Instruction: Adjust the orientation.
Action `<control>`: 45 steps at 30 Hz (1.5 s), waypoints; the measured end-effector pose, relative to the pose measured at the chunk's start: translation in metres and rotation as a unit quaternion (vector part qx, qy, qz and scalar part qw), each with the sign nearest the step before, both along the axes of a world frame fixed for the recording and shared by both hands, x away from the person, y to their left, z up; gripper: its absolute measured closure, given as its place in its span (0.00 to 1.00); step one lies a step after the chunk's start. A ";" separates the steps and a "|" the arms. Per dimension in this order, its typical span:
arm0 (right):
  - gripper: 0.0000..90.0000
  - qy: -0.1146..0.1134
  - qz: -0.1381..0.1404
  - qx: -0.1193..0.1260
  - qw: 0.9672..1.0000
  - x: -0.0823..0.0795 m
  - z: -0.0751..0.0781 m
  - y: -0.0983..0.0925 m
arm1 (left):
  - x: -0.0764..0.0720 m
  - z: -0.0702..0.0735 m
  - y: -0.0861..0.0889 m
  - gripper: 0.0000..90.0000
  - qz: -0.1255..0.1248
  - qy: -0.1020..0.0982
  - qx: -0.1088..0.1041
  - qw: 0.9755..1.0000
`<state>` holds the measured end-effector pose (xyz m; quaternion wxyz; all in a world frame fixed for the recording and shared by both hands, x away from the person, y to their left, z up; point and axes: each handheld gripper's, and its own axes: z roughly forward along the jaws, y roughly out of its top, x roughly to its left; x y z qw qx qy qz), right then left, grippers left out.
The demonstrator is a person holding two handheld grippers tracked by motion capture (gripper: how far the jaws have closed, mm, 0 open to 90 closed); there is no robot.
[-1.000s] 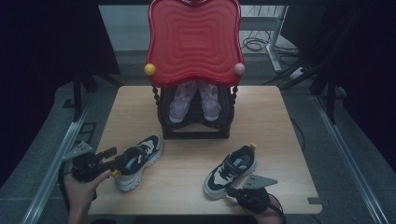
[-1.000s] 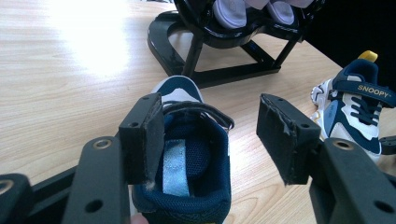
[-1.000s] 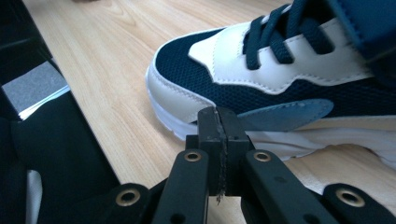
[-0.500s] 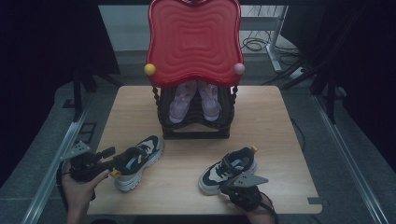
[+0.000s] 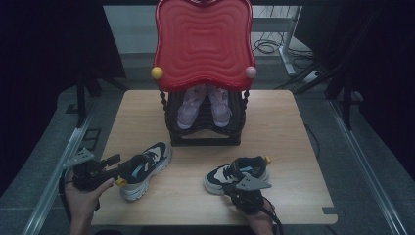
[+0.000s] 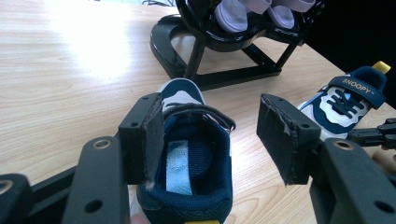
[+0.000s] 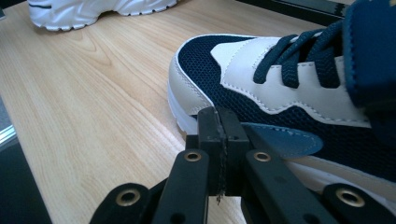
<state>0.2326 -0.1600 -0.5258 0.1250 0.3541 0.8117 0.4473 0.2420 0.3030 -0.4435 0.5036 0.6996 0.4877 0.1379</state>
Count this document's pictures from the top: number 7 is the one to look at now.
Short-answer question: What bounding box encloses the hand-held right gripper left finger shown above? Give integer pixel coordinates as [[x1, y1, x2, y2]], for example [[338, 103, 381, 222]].
[[185, 105, 224, 197]]

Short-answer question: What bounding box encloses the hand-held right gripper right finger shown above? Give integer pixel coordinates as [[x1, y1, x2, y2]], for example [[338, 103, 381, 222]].
[[218, 106, 252, 197]]

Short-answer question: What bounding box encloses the navy and white sneaker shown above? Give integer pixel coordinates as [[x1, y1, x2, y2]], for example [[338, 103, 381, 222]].
[[167, 0, 396, 216], [27, 0, 178, 32]]

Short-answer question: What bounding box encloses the red and black shoe rack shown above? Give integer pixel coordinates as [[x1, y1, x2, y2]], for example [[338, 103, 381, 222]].
[[234, 0, 356, 27]]

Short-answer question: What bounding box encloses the metal floor rail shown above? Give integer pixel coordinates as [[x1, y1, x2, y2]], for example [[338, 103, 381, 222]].
[[0, 124, 17, 147]]

